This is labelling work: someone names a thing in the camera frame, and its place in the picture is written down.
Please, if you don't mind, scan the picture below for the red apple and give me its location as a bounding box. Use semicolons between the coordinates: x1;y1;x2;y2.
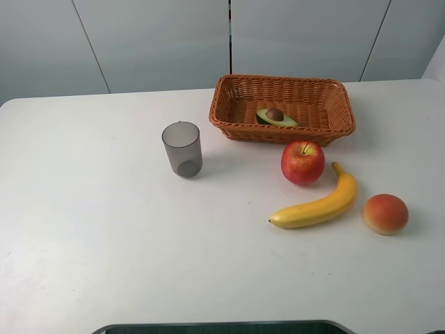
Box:
281;141;325;186

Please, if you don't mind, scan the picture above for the halved avocado with pit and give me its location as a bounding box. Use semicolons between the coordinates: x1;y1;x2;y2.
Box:
256;108;298;127

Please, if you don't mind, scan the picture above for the orange wicker basket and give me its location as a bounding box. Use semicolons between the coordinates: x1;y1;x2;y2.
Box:
209;74;356;147

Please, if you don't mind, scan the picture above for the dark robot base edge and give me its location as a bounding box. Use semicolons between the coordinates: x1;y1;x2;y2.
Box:
95;320;351;334

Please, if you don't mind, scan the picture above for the grey translucent plastic cup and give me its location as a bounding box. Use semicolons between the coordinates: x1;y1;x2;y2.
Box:
161;121;203;178

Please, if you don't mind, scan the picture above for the yellow banana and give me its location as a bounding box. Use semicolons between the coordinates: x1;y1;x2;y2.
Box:
268;162;357;229

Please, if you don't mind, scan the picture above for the orange peach fruit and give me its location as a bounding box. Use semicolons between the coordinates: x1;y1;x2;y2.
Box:
362;193;409;235

